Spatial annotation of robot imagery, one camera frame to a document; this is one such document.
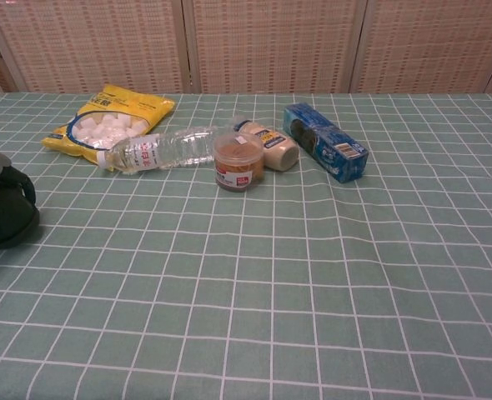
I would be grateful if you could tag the dark green bowl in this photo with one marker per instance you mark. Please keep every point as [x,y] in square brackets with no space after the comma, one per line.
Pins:
[2,227]

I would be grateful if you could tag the yellow marshmallow bag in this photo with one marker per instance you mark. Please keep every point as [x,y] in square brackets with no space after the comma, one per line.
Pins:
[142,106]

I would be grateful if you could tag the clear plastic water bottle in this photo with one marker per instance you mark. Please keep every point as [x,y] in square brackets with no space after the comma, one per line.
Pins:
[179,146]

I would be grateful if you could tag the clear jar of toothpicks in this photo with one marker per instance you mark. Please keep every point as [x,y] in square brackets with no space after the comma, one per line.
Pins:
[237,166]

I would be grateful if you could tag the beige squeeze sauce bottle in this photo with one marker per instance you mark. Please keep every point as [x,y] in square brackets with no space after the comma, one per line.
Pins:
[277,148]

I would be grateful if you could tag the green checked tablecloth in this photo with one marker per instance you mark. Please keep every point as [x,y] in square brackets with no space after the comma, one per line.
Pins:
[271,291]

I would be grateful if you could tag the blue cookie box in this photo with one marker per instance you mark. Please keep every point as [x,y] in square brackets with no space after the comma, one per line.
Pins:
[325,137]

